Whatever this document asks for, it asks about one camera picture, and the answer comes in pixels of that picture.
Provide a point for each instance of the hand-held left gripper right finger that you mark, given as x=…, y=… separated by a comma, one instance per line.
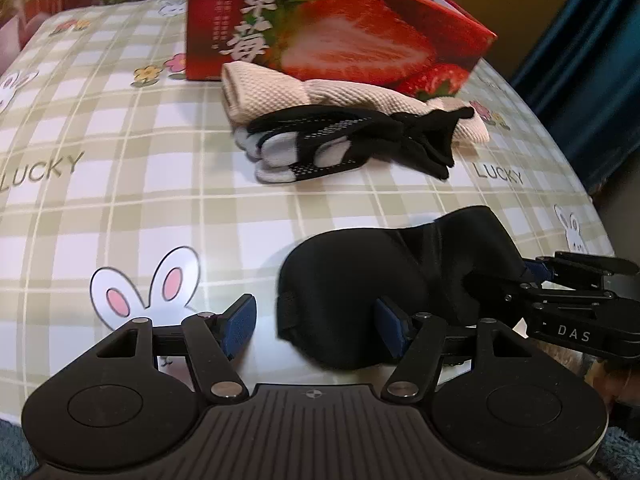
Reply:
x=392, y=327

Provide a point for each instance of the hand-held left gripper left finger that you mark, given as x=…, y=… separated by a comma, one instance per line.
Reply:
x=240, y=322

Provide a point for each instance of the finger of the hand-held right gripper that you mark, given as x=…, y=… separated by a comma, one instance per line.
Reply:
x=590, y=265
x=520, y=292

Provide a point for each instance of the black sleep eye mask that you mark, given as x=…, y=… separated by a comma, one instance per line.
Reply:
x=360, y=270

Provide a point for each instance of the red strawberry print cardboard box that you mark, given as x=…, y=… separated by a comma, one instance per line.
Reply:
x=360, y=35

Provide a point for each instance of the green checked tablecloth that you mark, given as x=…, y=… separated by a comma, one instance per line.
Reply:
x=125, y=185

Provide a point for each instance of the dark blue curtain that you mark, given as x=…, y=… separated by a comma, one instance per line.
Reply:
x=600, y=85

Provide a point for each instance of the black glove with grey palm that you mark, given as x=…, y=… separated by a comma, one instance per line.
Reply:
x=350, y=135

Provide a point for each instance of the cream knit cloth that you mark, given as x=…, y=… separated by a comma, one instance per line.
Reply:
x=280, y=90

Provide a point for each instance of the wooden panel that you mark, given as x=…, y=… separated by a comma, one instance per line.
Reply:
x=525, y=10

